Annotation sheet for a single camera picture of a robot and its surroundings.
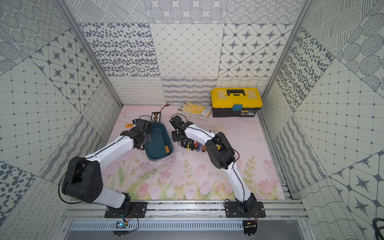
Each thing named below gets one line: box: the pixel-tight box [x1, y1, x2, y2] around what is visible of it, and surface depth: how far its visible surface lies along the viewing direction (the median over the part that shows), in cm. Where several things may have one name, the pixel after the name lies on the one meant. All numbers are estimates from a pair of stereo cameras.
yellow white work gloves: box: [176, 101, 212, 122], surface depth 119 cm
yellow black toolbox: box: [210, 88, 263, 118], surface depth 106 cm
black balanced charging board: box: [151, 112, 161, 123], surface depth 113 cm
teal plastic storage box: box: [144, 122, 174, 161], surface depth 97 cm
